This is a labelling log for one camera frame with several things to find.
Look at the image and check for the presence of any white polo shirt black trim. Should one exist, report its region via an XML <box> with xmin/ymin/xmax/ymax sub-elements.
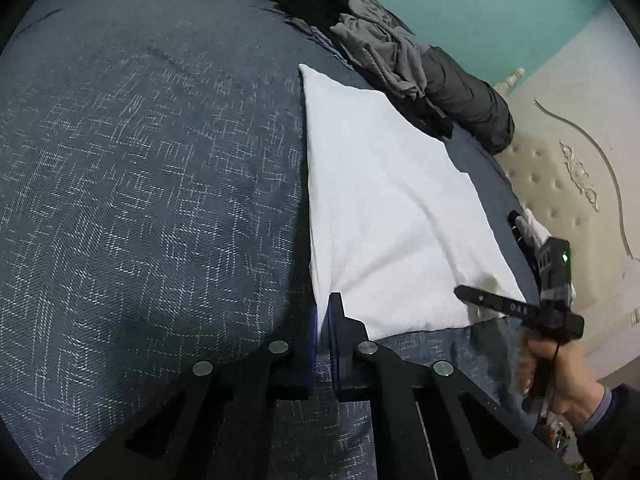
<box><xmin>300</xmin><ymin>66</ymin><xmax>522</xmax><ymax>339</ymax></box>

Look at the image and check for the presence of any person's right forearm sleeve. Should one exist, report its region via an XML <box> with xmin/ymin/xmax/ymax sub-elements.
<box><xmin>577</xmin><ymin>385</ymin><xmax>639</xmax><ymax>479</ymax></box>

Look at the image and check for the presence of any folded white clothes stack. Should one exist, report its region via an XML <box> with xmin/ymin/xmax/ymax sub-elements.
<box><xmin>506</xmin><ymin>209</ymin><xmax>580</xmax><ymax>302</ymax></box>

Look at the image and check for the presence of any person's right hand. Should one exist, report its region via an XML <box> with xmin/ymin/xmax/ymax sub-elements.
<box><xmin>516</xmin><ymin>330</ymin><xmax>611</xmax><ymax>428</ymax></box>

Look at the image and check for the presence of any floor clutter pile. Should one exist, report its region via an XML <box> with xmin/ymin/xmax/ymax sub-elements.
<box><xmin>533</xmin><ymin>410</ymin><xmax>572</xmax><ymax>458</ymax></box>

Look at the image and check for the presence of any cream tufted headboard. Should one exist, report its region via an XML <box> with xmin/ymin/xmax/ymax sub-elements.
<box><xmin>491</xmin><ymin>66</ymin><xmax>640</xmax><ymax>380</ymax></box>

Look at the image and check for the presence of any dark grey rolled duvet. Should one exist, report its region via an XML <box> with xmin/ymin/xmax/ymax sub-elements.
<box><xmin>142</xmin><ymin>0</ymin><xmax>516</xmax><ymax>157</ymax></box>

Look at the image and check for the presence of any grey crumpled garment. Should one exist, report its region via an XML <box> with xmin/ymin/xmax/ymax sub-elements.
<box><xmin>330</xmin><ymin>0</ymin><xmax>430</xmax><ymax>100</ymax></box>

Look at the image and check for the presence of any black garment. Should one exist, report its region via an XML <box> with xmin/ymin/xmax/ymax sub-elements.
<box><xmin>278</xmin><ymin>0</ymin><xmax>454</xmax><ymax>140</ymax></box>

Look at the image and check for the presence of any black tracker camera box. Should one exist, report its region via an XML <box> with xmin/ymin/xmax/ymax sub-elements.
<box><xmin>536</xmin><ymin>237</ymin><xmax>573</xmax><ymax>307</ymax></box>

